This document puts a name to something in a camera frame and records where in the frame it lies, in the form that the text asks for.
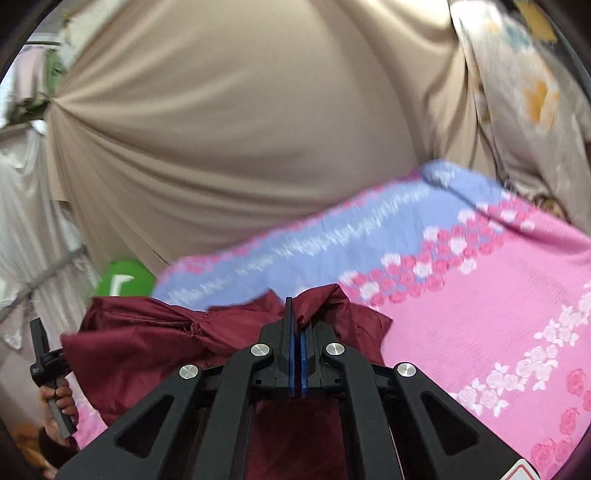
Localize beige curtain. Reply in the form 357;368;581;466
46;1;495;273

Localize green plush pillow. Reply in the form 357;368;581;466
93;260;156;297

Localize floral cream curtain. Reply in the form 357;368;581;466
450;1;590;233

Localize person's left hand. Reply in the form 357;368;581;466
39;380;79;446

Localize white sheer curtain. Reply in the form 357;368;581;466
1;125;97;351

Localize pink blue floral bedsheet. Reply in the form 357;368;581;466
73;159;591;480

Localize hanging clothes rack items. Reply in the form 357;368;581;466
1;45;66;127

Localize maroon quilted puffer jacket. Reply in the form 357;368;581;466
61;284;392;479

